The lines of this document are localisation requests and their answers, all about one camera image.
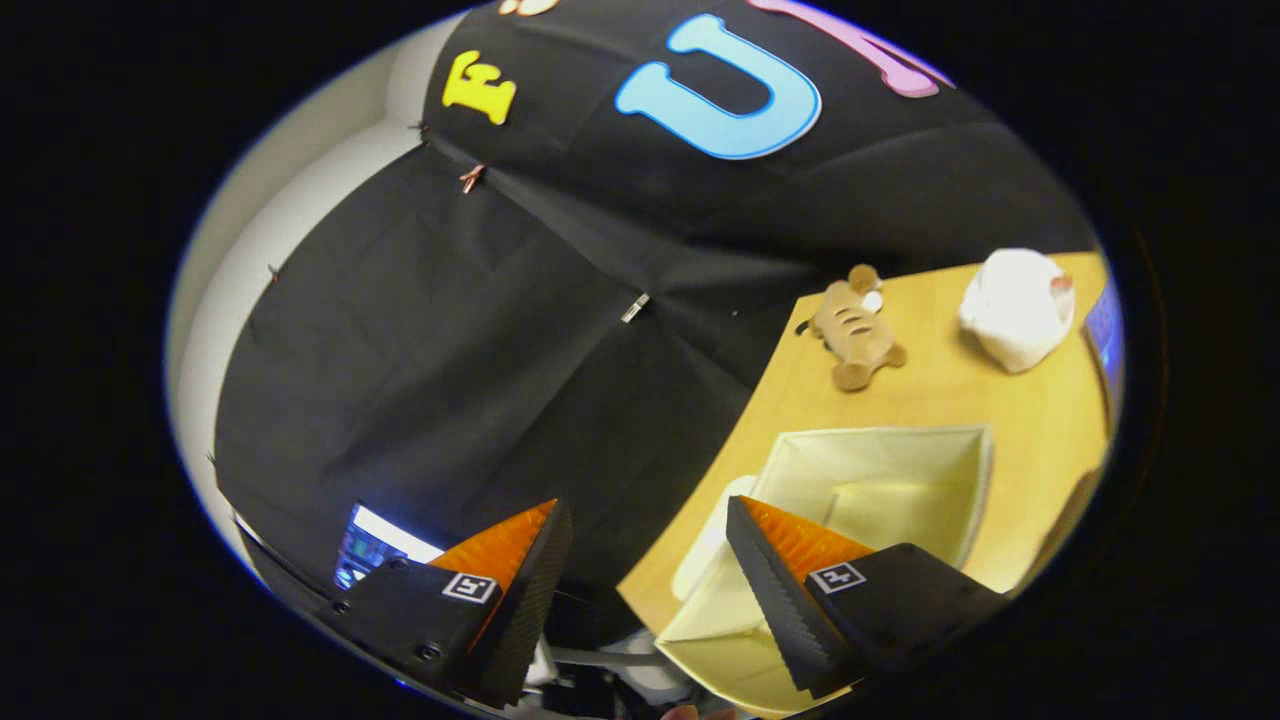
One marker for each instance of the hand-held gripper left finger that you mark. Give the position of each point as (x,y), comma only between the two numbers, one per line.
(525,610)

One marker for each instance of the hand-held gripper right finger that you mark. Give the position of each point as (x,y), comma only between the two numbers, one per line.
(785,610)

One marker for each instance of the grey fabric storage box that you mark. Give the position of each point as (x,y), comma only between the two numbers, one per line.
(880,470)

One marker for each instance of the blue book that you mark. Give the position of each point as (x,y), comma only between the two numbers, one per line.
(1105,335)

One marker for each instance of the pink clip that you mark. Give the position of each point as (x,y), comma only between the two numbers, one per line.
(470,178)

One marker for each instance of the black backdrop cloth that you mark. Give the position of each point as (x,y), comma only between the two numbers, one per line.
(450,350)

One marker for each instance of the brown striped plush toy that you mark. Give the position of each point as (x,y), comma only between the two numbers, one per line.
(858,330)

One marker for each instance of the white plush toy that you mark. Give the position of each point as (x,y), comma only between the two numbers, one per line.
(1015,310)

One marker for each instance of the white clip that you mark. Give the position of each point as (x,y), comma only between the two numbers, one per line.
(635,307)

